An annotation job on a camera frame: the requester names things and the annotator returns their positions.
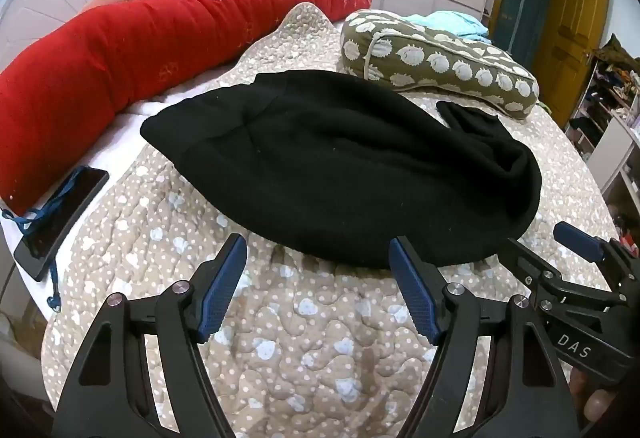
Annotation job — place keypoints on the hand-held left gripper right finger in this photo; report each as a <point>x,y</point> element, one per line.
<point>412,290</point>

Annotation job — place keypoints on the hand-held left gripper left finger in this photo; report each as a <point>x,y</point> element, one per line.
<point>220,290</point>

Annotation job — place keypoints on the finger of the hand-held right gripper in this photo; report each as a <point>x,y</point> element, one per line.
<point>525,265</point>
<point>580,240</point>

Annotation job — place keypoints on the black pants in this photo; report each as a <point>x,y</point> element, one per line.
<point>345,167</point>

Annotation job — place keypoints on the person's right hand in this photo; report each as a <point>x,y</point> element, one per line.
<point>595,405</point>

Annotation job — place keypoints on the beige dotted quilted bedspread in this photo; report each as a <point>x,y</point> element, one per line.
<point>280,343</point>

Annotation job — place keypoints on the white open shelf unit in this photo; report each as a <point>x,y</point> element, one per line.
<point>612,107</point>

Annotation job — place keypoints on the yellow wooden door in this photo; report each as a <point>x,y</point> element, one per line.
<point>572,32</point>

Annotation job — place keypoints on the olive pillow with white print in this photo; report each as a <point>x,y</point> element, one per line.
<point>440,55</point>

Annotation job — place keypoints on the dark green curtain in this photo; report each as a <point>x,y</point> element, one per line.
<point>525,2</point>

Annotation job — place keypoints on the light blue cloth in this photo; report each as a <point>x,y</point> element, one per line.
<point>450,22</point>

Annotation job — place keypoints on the red rolled quilt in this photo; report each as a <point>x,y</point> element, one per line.
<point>125,52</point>

